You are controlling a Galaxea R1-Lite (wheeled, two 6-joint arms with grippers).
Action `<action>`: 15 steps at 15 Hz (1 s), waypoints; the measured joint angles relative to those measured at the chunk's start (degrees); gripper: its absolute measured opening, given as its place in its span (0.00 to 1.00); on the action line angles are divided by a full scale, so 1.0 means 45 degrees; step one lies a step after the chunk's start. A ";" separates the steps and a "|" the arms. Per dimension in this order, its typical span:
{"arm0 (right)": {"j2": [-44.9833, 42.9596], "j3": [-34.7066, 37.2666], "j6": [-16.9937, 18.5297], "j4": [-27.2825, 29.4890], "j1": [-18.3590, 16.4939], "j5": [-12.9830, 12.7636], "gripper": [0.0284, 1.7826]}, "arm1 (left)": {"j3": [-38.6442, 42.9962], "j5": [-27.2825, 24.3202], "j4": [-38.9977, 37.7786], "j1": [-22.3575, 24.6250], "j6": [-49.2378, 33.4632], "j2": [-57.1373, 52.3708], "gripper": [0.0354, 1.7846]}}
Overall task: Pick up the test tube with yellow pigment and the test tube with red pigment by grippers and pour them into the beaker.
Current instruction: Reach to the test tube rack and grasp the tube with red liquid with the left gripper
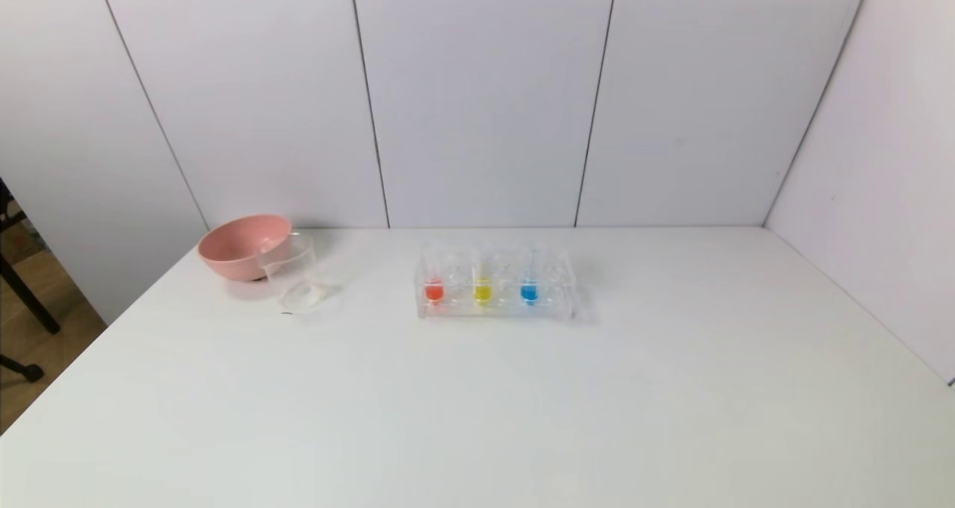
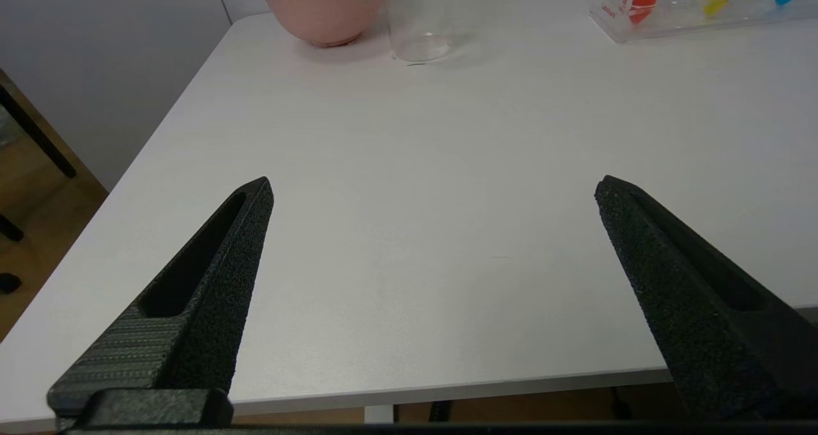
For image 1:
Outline test tube with red pigment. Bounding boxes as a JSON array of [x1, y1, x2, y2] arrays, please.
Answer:
[[423, 248, 447, 309]]

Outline test tube with blue pigment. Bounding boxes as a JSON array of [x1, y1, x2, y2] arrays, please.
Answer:
[[519, 245, 542, 308]]

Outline clear acrylic test tube rack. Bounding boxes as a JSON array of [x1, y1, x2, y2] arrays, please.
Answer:
[[415, 245, 582, 323]]

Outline brown cardboard box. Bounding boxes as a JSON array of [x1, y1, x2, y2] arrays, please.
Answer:
[[4, 201, 47, 264]]

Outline test tube with yellow pigment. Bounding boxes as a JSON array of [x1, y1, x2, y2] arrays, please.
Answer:
[[472, 243, 495, 310]]

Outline pink plastic bowl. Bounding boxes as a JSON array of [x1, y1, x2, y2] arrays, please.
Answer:
[[198, 214, 293, 282]]

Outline black tripod stand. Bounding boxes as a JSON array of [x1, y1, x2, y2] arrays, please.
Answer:
[[0, 178, 62, 383]]

